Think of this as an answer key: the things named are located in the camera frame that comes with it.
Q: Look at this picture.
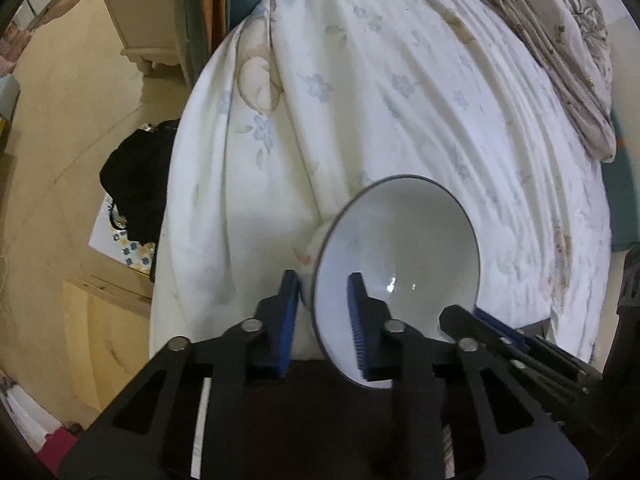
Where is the cream wooden cabinet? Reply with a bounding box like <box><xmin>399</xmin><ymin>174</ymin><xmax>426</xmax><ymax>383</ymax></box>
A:
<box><xmin>90</xmin><ymin>0</ymin><xmax>188</xmax><ymax>76</ymax></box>

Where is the white floral patterned bag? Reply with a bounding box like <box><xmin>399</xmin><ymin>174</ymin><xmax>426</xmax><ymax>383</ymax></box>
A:
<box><xmin>88</xmin><ymin>195</ymin><xmax>157</xmax><ymax>277</ymax></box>

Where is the white fish-print bowl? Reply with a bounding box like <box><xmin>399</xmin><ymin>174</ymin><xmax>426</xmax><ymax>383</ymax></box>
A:
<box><xmin>298</xmin><ymin>175</ymin><xmax>482</xmax><ymax>391</ymax></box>

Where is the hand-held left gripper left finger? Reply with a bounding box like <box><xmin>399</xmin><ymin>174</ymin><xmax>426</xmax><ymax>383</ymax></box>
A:
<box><xmin>57</xmin><ymin>269</ymin><xmax>302</xmax><ymax>480</ymax></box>

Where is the pink object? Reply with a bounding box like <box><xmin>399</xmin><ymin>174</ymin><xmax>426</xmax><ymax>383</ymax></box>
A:
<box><xmin>37</xmin><ymin>425</ymin><xmax>83</xmax><ymax>473</ymax></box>

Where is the white floral bedsheet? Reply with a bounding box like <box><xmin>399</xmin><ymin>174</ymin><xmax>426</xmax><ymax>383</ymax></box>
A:
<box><xmin>149</xmin><ymin>0</ymin><xmax>613</xmax><ymax>376</ymax></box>

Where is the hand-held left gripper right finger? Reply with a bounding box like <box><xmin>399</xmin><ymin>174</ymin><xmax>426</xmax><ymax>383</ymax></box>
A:
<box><xmin>347</xmin><ymin>272</ymin><xmax>588</xmax><ymax>480</ymax></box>

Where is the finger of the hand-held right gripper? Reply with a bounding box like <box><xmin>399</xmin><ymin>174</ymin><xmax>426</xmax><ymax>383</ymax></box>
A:
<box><xmin>438</xmin><ymin>305</ymin><xmax>568</xmax><ymax>393</ymax></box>
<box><xmin>474</xmin><ymin>308</ymin><xmax>603</xmax><ymax>380</ymax></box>

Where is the light wooden furniture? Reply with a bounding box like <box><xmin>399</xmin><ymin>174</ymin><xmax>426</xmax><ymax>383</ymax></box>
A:
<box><xmin>62</xmin><ymin>277</ymin><xmax>153</xmax><ymax>411</ymax></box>

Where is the beige patterned blanket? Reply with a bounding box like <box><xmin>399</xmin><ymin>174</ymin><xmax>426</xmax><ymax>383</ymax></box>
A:
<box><xmin>432</xmin><ymin>0</ymin><xmax>617</xmax><ymax>163</ymax></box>

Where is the black bag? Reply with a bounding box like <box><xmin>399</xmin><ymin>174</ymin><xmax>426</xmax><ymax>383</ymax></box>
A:
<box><xmin>99</xmin><ymin>120</ymin><xmax>181</xmax><ymax>281</ymax></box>

